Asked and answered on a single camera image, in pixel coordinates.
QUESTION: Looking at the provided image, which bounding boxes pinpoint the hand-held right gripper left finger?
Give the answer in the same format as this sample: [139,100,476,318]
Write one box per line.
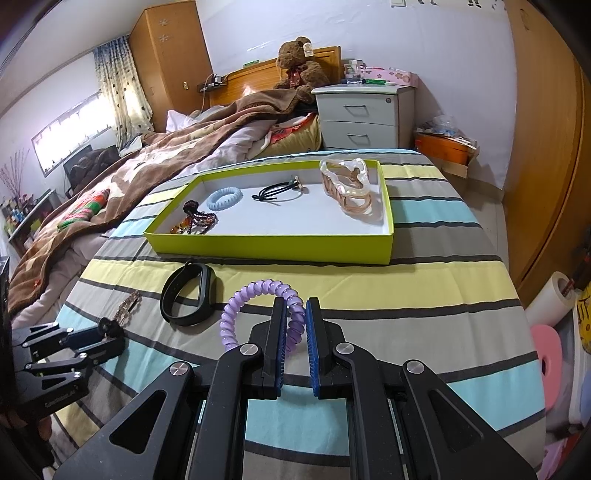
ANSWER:
[53,296,286,480]

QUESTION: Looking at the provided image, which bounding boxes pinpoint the cluttered shelf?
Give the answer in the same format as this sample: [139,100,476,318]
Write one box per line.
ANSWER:
[0,189,58,245]

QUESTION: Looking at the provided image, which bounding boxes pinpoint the cartoon wall sticker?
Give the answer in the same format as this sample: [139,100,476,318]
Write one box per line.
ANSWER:
[416,0,504,10]

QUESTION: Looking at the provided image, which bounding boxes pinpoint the patterned curtain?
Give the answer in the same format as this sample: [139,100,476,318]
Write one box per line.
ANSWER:
[92,36,154,151]

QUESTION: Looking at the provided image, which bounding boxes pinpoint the light blue spiral hair tie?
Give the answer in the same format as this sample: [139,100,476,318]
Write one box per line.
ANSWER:
[206,185,242,210]

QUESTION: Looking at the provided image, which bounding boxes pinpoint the tall orange wooden wardrobe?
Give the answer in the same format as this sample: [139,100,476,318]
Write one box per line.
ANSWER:
[128,0,214,134]

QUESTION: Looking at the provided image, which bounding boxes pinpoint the purple spiral hair tie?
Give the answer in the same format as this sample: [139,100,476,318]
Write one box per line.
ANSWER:
[220,278,306,356]

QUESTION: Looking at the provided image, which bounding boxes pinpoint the yellow box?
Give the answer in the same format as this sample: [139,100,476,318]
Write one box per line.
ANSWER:
[573,286,591,342]

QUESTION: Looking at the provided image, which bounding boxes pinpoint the black elastic hair tie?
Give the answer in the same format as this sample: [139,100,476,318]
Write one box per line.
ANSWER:
[252,178,305,202]

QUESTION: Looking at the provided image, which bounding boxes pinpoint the brown blanket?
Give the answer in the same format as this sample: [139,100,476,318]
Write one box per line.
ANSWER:
[9,88,319,319]

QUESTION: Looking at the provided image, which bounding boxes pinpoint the large translucent hair claw clip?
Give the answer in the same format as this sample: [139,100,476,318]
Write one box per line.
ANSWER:
[320,158,373,216]

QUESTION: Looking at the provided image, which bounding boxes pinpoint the red green plaid cloth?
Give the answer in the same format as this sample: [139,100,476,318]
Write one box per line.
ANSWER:
[58,189,112,232]

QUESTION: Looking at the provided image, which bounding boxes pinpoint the large wooden wardrobe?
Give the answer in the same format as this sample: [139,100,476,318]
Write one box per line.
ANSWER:
[502,0,591,301]

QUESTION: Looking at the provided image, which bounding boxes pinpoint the clear plastic container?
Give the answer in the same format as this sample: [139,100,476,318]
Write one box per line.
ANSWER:
[344,60,368,86]

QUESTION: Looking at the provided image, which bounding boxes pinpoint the red and yellow pillow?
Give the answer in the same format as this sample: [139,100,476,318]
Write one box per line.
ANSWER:
[265,114,320,155]

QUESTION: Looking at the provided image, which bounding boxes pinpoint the white paper roll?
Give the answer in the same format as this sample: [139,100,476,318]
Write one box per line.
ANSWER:
[524,271,575,326]

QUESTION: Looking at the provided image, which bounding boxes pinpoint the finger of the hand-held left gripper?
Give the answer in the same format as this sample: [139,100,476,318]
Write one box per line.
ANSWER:
[25,318,126,377]
[11,322,75,361]

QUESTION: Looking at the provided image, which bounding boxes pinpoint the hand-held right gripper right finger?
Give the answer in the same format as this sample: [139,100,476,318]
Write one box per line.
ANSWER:
[305,296,539,480]

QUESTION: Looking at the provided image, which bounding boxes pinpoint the brown teddy bear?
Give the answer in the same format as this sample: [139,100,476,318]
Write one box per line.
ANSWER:
[272,36,331,100]

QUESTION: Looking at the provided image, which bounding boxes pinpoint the person's left hand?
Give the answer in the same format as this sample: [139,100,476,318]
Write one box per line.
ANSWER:
[0,406,54,444]

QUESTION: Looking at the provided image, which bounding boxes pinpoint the striped bed sheet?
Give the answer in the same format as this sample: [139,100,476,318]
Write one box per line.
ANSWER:
[46,148,548,480]

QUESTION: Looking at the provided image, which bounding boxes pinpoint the wooden headboard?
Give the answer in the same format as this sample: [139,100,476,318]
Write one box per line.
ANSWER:
[205,45,343,109]

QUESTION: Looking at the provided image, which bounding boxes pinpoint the window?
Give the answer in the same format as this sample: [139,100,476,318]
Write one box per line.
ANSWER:
[31,90,114,178]

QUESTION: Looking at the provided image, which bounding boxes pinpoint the orange storage box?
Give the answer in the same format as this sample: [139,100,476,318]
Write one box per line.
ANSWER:
[414,131,476,166]

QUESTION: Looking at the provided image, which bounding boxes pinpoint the black wristband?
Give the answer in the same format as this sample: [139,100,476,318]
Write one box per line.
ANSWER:
[160,260,218,328]

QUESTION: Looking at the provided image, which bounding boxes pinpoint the pink floral box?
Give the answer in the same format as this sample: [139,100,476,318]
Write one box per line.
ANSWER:
[365,66,420,88]

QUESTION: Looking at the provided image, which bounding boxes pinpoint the grey nightstand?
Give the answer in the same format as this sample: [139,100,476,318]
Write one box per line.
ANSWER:
[311,84,416,151]

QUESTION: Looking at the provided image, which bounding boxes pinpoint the dark bead bracelet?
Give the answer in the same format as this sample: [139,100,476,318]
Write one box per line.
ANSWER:
[168,199,219,235]

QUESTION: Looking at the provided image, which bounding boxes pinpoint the dried branches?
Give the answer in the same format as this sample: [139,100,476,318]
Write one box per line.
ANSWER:
[0,150,31,199]

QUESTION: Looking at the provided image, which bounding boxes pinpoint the shallow green cardboard box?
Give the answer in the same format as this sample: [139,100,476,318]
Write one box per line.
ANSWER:
[144,159,394,265]

